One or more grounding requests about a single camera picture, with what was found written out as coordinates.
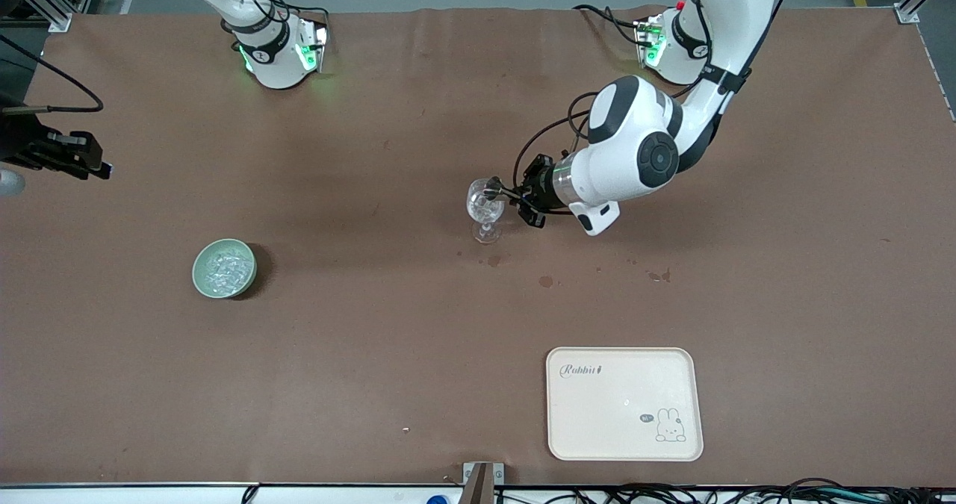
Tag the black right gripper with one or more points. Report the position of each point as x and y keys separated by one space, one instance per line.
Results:
x=22 y=145

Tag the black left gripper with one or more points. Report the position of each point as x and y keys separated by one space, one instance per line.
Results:
x=538 y=184

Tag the steel double jigger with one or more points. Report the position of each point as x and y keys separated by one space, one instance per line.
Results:
x=493 y=185

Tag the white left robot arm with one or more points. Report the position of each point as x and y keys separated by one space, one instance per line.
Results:
x=612 y=168

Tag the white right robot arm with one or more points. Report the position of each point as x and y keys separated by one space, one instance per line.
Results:
x=276 y=63

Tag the clear stemmed wine glass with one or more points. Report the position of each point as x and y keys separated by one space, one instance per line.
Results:
x=478 y=211

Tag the clear ice cubes pile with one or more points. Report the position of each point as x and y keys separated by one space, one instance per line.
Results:
x=226 y=271

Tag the brown table cover sheet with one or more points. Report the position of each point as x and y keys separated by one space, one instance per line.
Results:
x=448 y=340

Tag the pale green ceramic bowl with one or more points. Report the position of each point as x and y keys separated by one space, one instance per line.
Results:
x=197 y=272

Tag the cream tray with rabbit print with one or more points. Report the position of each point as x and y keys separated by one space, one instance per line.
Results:
x=612 y=414

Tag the aluminium camera mount post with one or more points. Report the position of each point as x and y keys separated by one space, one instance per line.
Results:
x=482 y=481

